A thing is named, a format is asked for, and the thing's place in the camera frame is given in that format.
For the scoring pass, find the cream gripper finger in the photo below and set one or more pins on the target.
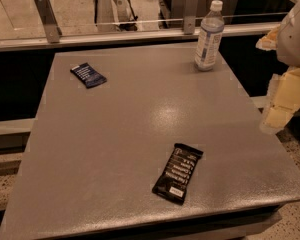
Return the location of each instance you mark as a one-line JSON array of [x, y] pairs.
[[269, 41], [283, 101]]

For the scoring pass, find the clear blue-label plastic bottle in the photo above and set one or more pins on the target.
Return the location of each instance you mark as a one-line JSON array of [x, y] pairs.
[[209, 38]]

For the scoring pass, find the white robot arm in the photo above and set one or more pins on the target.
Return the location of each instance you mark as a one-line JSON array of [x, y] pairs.
[[288, 38]]

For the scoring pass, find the black rxbar chocolate wrapper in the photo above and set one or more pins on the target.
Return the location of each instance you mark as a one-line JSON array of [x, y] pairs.
[[172, 183]]

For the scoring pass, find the blue snack bar wrapper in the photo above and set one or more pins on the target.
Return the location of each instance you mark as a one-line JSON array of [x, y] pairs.
[[88, 75]]

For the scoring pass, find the right metal rail bracket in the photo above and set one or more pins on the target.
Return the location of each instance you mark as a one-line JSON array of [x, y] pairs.
[[189, 16]]

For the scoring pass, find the metal rail bracket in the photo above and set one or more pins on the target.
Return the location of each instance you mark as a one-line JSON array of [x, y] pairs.
[[52, 31], [189, 16]]

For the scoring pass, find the left metal rail bracket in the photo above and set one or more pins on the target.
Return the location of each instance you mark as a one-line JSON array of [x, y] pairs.
[[52, 31]]

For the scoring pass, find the horizontal metal rail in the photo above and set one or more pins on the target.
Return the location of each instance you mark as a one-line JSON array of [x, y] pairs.
[[130, 37]]

